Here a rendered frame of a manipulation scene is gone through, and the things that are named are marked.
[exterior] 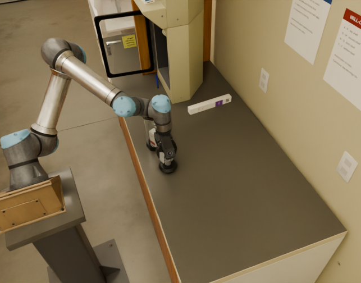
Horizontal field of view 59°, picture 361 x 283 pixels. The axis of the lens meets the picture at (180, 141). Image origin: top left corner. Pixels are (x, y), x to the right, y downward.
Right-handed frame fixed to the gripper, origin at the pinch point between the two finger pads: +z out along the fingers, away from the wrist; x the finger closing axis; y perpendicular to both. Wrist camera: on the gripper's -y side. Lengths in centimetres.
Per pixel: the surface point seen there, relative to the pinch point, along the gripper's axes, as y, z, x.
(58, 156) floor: 127, 99, 71
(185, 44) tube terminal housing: 47, -31, -27
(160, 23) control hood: 47, -45, -14
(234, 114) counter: 25, 5, -48
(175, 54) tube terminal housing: 47, -27, -21
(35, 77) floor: 273, 100, 89
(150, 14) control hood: 47, -50, -10
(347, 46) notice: -23, -58, -60
